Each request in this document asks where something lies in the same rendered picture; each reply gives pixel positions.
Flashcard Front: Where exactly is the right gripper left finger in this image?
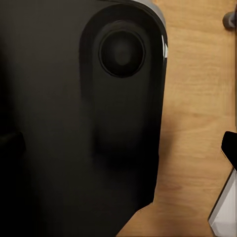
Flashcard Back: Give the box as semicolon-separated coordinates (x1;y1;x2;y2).
0;131;26;191

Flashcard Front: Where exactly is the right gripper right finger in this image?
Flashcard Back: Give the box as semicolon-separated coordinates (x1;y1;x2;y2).
221;131;237;171

